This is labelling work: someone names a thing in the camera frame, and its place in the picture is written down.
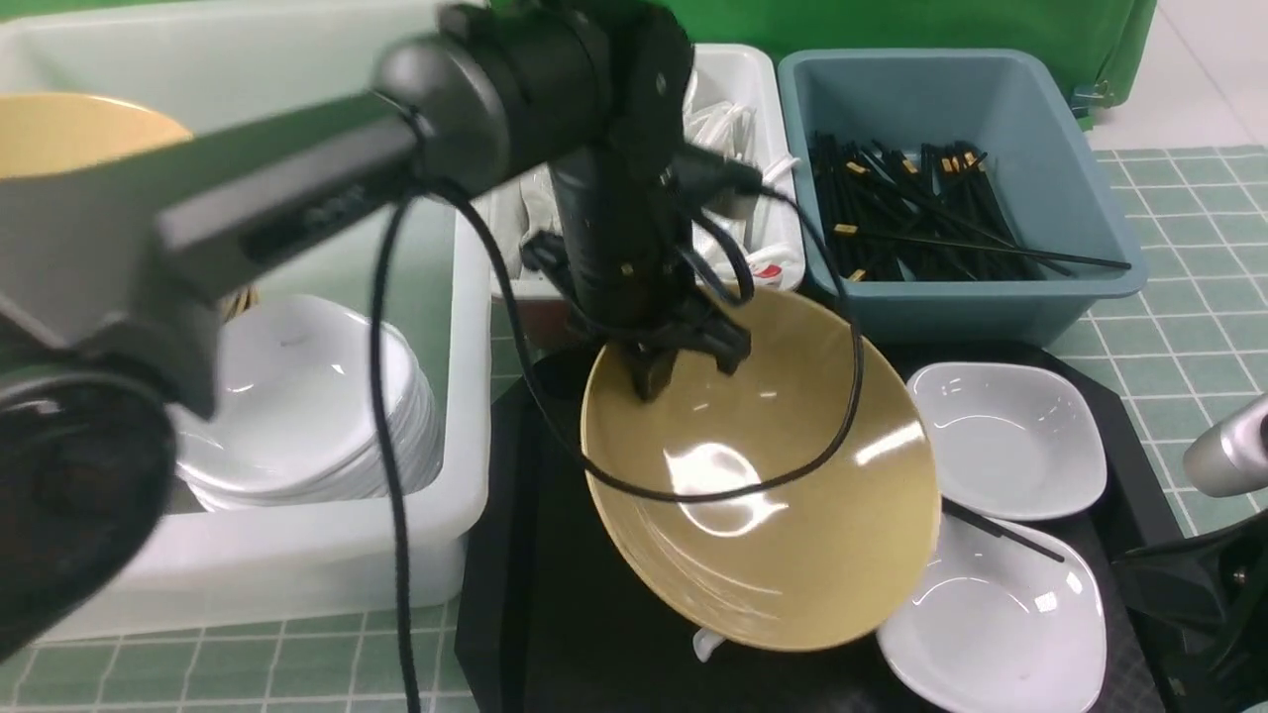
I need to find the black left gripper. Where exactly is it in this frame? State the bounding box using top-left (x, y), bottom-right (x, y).
top-left (522, 148), bottom-right (754, 403)

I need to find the stack of tan bowls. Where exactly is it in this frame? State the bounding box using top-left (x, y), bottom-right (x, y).
top-left (0, 93), bottom-right (259, 329)

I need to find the pile of black chopsticks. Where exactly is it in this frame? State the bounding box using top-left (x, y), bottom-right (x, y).
top-left (809, 132), bottom-right (1074, 280)

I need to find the large translucent white tub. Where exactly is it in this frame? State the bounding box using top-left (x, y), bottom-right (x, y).
top-left (3, 1), bottom-right (489, 644)

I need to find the tan noodle bowl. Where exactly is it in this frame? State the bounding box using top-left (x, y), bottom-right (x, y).
top-left (581, 289), bottom-right (941, 653)

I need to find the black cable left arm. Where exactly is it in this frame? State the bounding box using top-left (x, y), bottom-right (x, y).
top-left (369, 178), bottom-right (865, 713)

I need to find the black chopstick across bin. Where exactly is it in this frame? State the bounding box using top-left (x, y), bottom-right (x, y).
top-left (853, 232), bottom-right (1132, 270)

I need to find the white soup spoon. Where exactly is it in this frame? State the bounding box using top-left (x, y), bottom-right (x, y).
top-left (691, 628), bottom-right (728, 664)

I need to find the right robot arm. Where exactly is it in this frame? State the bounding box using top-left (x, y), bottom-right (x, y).
top-left (1113, 513), bottom-right (1267, 712)

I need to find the green backdrop cloth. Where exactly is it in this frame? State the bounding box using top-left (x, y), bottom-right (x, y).
top-left (667, 1), bottom-right (1158, 129)

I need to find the white spoon bin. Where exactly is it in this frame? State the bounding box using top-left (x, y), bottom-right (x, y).
top-left (487, 44), bottom-right (806, 301)

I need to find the stack of white dishes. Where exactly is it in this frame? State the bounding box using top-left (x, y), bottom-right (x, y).
top-left (167, 296), bottom-right (388, 513)

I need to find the black serving tray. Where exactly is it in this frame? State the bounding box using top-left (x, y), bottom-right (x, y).
top-left (456, 343), bottom-right (1182, 712)

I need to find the white dish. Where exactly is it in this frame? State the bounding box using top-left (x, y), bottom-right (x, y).
top-left (876, 516), bottom-right (1107, 712)
top-left (907, 362), bottom-right (1107, 521)

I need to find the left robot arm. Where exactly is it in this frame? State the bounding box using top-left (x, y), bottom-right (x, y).
top-left (3, 1), bottom-right (761, 658)

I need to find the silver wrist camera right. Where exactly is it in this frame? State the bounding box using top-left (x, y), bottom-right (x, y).
top-left (1183, 395), bottom-right (1267, 499)

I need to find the white spoon with red label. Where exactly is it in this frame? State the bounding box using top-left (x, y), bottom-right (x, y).
top-left (746, 244), bottom-right (804, 291)

